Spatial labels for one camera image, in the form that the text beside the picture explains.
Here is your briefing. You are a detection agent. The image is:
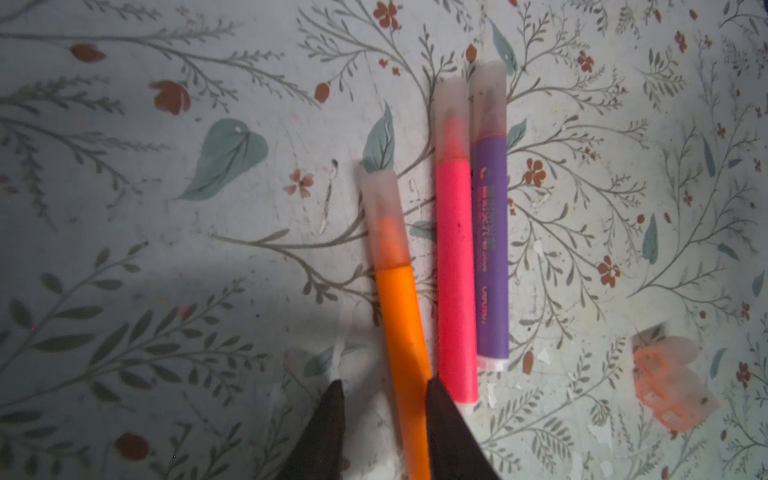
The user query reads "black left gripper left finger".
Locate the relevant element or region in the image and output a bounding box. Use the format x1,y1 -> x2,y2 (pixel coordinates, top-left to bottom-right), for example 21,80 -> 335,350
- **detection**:
277,380 -> 346,480

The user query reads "pink red marker pen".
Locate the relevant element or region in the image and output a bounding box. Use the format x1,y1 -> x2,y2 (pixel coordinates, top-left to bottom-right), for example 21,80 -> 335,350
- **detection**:
433,77 -> 479,414

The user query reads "bright orange marker pen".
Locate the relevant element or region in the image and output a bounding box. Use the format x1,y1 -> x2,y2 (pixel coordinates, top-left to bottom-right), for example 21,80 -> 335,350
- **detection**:
360,170 -> 431,479

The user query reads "purple marker pen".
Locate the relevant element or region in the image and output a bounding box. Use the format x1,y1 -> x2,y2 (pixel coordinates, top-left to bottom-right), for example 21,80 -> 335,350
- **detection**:
470,61 -> 510,372

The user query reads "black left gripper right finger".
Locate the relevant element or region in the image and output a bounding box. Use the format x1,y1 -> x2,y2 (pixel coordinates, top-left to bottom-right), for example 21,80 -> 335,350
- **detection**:
426,377 -> 500,480

